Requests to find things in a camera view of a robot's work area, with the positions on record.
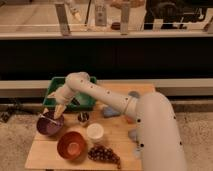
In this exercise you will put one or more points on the white paper cup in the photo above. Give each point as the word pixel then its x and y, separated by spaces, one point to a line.
pixel 95 132

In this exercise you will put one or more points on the grey-blue cloth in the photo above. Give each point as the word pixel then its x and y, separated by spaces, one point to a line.
pixel 132 134

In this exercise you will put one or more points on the silver fork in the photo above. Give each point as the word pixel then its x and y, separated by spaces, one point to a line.
pixel 51 120

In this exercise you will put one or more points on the purple bowl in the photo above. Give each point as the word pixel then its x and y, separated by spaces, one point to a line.
pixel 47 128

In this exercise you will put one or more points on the orange bowl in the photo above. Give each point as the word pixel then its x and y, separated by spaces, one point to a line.
pixel 71 145

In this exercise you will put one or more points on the wooden board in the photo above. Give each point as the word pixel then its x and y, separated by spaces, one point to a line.
pixel 43 153

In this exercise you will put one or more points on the bunch of dark grapes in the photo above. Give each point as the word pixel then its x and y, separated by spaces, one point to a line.
pixel 103 154

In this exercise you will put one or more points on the orange fruit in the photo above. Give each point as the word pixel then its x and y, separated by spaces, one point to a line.
pixel 129 120

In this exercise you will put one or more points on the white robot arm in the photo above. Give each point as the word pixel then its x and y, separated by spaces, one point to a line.
pixel 158 135

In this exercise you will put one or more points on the black tool in tray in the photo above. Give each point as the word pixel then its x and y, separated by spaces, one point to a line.
pixel 75 101

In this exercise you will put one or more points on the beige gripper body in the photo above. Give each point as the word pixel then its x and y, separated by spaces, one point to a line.
pixel 59 109

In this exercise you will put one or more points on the green plastic tray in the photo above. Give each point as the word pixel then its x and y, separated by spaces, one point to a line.
pixel 86 102

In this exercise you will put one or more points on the blue sponge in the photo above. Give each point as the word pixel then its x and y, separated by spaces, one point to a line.
pixel 110 112

